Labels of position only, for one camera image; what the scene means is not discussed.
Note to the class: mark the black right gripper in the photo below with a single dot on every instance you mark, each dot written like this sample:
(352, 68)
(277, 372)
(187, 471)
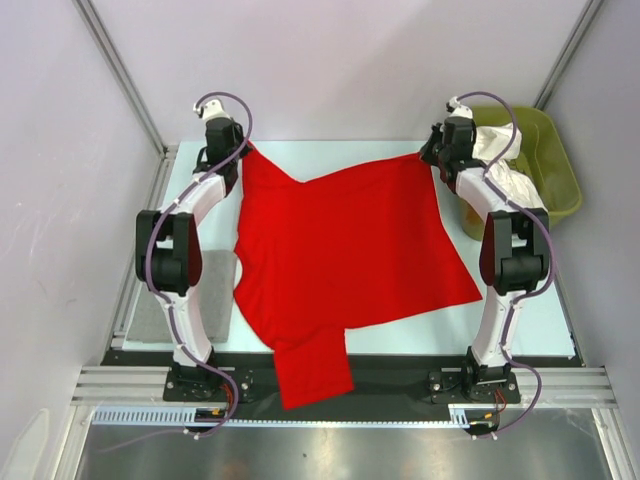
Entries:
(428, 155)

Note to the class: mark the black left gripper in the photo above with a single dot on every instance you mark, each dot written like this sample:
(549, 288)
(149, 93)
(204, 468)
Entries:
(237, 133)

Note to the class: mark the red t shirt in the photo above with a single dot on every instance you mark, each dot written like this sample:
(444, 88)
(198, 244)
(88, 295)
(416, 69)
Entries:
(358, 247)

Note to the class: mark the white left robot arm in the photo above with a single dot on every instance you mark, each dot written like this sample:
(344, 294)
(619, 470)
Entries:
(169, 260)

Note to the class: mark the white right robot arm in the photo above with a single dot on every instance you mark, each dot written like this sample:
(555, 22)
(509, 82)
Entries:
(514, 259)

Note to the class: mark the green plastic bin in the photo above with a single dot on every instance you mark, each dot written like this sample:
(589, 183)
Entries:
(542, 158)

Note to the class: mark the folded grey t shirt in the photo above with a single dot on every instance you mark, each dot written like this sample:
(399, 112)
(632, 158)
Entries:
(215, 290)

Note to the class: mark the light blue table mat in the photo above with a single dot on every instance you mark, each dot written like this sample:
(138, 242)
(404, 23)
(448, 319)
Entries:
(541, 331)

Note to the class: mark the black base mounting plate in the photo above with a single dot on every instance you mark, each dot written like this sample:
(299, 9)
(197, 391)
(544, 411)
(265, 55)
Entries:
(386, 389)

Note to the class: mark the white slotted cable duct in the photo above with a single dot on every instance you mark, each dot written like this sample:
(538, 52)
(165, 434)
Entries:
(194, 417)

